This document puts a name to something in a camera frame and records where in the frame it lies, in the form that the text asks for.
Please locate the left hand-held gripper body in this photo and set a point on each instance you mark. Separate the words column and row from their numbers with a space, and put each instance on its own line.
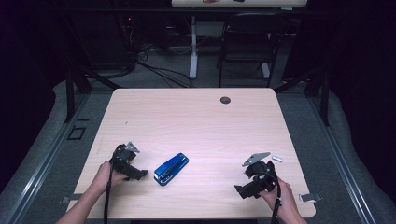
column 122, row 158

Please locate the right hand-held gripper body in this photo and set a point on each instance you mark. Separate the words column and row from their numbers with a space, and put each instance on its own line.
column 261, row 174

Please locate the blue stapler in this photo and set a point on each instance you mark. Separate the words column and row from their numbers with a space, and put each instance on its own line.
column 170, row 169

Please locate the person's left hand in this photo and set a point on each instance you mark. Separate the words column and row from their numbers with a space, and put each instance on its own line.
column 104, row 179

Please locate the person's right hand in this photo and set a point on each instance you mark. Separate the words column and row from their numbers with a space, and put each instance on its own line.
column 285, row 199

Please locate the grey tape strip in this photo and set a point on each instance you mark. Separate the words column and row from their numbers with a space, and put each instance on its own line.
column 74, row 197
column 309, row 197

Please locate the round dark table grommet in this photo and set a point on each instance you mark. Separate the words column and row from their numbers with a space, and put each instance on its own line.
column 225, row 100

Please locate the black metal stand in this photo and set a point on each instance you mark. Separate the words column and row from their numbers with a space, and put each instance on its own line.
column 325, row 99
column 70, row 93

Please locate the short white table foot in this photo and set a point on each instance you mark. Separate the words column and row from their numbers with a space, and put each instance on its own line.
column 265, row 71

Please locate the dark box with red light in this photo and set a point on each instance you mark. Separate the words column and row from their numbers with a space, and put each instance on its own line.
column 109, row 40

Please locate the white table leg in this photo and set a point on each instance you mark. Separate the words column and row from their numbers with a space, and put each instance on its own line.
column 193, row 59

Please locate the black chair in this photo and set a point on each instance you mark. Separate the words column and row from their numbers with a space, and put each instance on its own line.
column 249, row 37

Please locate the light wooden table top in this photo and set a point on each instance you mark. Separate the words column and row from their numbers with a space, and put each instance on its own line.
column 249, row 3

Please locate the aluminium floor rail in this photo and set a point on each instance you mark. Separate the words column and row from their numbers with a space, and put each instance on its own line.
column 339, row 155
column 46, row 155

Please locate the black horizontal frame bar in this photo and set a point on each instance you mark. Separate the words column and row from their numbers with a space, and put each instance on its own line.
column 124, row 11

